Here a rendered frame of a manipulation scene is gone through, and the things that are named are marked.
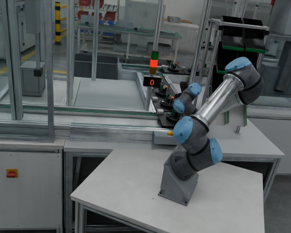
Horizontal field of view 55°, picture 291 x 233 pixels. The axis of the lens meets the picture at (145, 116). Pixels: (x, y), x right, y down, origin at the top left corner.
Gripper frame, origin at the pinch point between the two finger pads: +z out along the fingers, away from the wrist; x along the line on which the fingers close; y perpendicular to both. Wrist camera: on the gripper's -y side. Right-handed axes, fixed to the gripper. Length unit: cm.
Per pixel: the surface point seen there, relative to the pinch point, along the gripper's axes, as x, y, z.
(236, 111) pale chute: 43.3, 6.2, 0.8
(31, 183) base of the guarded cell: -96, 60, 13
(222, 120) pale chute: 31.9, 13.9, -1.0
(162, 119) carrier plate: -10.3, 14.5, 6.1
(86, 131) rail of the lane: -62, 26, -4
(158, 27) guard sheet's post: -19, -44, -15
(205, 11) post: 44, -106, 57
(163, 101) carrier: -4.9, -3.3, 25.2
